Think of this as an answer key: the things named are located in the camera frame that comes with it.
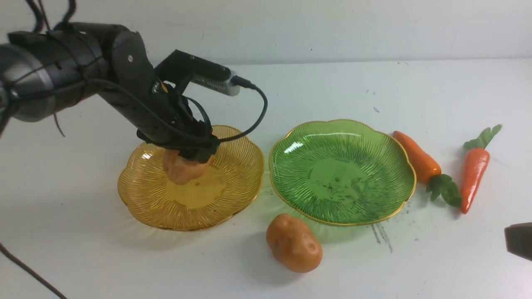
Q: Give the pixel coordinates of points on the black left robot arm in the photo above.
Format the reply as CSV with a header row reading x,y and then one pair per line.
x,y
42,74

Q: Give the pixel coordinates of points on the toy potato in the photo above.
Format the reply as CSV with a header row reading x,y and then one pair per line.
x,y
180,170
293,244

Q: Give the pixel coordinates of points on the green ribbed plastic plate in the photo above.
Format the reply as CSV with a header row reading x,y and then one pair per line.
x,y
341,173

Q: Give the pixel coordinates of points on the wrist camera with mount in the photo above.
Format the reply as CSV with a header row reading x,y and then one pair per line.
x,y
182,68

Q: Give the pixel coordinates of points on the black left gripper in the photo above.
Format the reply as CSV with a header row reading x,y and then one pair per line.
x,y
161,113

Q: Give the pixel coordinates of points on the toy carrot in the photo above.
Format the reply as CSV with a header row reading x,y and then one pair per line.
x,y
428,172
475,164

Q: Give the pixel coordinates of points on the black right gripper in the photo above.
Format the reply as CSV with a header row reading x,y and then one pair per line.
x,y
518,240

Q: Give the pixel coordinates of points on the amber ribbed plastic plate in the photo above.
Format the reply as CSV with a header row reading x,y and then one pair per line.
x,y
232,181

